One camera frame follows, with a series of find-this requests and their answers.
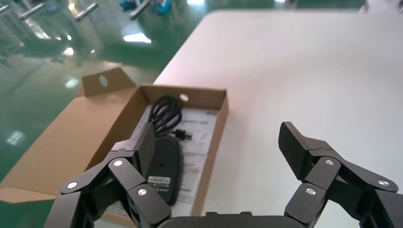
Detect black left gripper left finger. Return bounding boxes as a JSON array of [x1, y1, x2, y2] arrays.
[[44, 122, 172, 228]]

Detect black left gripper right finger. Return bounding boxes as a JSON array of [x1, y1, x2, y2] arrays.
[[278, 121, 403, 228]]

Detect black wired computer mouse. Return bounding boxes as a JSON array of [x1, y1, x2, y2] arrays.
[[145, 128, 193, 207]]

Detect brown cardboard storage box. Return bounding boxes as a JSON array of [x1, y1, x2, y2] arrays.
[[0, 66, 230, 228]]

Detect white printed instruction sheet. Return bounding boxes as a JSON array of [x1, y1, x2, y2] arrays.
[[110, 105, 220, 218]]

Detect grey metal bar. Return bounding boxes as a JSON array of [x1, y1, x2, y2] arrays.
[[74, 2, 99, 21], [18, 2, 45, 20], [129, 0, 151, 20]]

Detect black power cable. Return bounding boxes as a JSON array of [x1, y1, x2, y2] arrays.
[[147, 95, 183, 137]]

